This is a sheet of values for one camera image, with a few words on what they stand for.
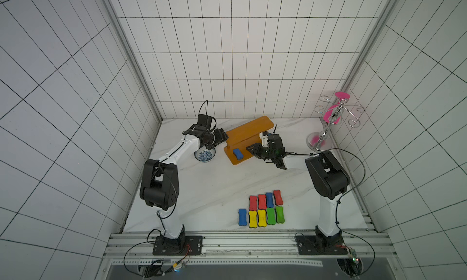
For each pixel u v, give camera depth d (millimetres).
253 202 834
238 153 997
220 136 821
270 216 794
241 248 729
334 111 876
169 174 480
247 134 906
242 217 792
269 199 838
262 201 847
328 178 534
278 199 850
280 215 793
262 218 783
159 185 480
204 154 1008
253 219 789
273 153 795
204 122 726
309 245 726
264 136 917
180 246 655
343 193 550
